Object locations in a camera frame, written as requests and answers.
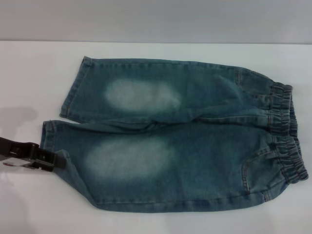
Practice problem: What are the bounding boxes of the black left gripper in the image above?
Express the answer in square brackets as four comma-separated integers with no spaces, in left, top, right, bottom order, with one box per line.
[0,136,65,173]

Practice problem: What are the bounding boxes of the blue denim shorts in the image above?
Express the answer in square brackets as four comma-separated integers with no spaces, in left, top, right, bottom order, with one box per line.
[40,56,307,210]

